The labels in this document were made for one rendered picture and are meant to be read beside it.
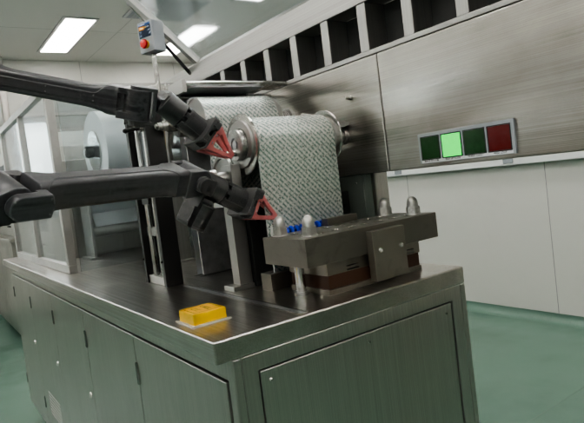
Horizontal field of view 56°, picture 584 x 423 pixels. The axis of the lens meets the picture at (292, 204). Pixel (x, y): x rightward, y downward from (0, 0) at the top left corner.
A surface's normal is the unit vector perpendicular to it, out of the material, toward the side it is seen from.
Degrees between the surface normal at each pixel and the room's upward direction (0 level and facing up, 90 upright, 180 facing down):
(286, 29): 90
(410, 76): 90
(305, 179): 90
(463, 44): 90
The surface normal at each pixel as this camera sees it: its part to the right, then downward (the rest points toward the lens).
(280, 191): 0.58, -0.03
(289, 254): -0.81, 0.13
